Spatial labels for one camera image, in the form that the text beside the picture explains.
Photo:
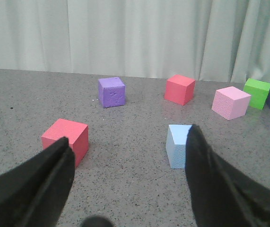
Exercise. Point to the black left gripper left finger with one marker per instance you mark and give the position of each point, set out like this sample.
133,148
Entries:
34,193

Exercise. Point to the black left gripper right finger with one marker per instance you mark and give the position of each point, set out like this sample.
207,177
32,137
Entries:
221,195

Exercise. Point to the light blue smooth cube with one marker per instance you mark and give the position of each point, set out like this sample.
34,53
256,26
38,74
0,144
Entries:
176,145

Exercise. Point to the red foam cube near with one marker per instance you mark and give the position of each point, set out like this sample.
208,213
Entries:
76,132

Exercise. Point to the red foam cube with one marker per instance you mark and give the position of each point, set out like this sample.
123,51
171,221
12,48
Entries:
179,89
76,132

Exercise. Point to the pink foam cube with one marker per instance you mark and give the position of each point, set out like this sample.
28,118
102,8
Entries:
230,102

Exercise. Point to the green foam cube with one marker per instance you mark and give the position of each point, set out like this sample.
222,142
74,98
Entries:
259,91

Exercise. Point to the red foam cube far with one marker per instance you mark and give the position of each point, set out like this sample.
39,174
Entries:
179,89

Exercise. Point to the purple dented foam cube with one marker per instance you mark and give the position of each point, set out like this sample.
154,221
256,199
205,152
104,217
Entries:
111,92

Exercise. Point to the grey curtain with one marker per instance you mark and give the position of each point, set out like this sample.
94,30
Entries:
212,40

